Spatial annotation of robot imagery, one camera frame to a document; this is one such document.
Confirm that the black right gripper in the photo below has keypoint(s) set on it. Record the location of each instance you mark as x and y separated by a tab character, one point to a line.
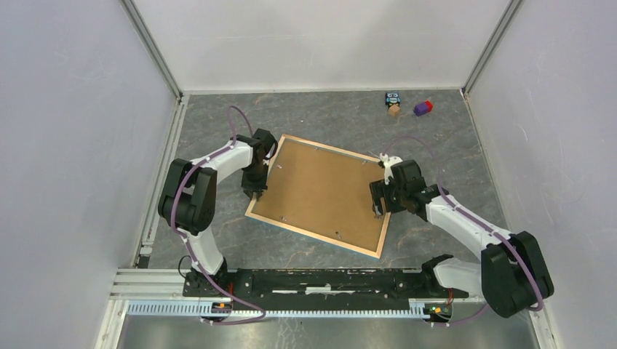
389	206

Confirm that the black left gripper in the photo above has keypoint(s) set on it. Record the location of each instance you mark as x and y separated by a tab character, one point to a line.
257	188

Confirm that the brown cardboard backing board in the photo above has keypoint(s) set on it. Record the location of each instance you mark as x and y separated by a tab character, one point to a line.
323	192

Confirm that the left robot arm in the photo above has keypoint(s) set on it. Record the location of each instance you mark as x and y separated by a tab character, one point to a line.
188	199

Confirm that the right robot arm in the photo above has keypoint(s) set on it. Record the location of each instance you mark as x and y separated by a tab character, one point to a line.
510	272

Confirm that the small wooden cube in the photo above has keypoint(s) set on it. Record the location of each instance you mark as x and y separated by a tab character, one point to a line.
394	110

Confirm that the purple and red block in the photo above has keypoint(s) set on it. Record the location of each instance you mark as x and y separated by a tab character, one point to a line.
423	108

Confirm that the blue owl toy block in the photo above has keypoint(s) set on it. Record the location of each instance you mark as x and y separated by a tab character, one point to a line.
391	99

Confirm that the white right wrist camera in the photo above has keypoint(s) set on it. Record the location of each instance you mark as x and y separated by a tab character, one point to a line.
387	161

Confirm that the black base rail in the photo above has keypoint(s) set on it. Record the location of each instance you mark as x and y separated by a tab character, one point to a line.
324	289

